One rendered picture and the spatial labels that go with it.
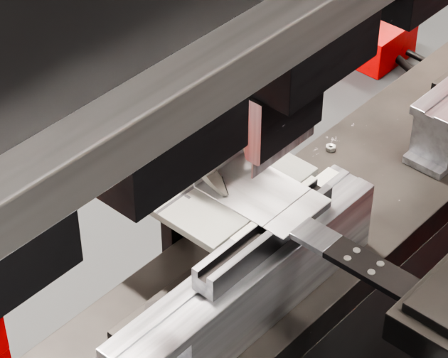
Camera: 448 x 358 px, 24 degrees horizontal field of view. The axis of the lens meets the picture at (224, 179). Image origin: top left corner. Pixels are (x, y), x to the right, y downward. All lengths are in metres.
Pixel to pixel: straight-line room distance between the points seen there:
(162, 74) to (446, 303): 0.58
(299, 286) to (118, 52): 0.75
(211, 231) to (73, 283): 1.39
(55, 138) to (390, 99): 1.12
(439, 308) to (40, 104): 0.62
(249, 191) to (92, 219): 1.51
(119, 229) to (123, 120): 2.15
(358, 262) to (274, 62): 0.57
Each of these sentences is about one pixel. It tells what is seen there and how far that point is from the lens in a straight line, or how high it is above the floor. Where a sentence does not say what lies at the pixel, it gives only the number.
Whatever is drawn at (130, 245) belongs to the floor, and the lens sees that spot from 2.56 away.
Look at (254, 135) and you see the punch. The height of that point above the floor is 1.14.
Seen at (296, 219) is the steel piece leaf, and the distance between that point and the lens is 1.12.
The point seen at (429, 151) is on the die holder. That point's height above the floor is 0.90.
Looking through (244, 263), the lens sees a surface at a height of 0.99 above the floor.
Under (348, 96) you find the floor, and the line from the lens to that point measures 3.06.
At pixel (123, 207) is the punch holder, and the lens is 0.86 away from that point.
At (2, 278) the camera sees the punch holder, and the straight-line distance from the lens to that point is 0.77.
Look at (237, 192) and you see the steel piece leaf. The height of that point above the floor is 1.00.
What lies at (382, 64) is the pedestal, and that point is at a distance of 3.13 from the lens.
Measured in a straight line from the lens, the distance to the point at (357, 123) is 1.48.
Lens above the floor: 1.75
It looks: 40 degrees down
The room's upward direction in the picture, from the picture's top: straight up
